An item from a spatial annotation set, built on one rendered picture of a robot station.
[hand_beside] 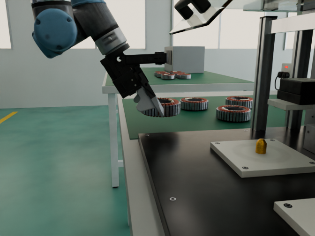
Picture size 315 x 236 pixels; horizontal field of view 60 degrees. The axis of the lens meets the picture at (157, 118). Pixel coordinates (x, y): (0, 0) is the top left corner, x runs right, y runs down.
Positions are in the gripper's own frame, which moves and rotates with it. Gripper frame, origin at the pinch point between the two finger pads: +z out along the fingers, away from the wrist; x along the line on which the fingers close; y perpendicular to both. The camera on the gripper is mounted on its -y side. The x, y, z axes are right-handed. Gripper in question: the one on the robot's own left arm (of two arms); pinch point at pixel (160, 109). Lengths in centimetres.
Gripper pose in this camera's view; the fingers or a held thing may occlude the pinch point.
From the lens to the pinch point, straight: 76.6
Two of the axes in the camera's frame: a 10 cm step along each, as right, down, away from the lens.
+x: 1.5, 2.4, -9.6
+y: -8.6, 5.2, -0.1
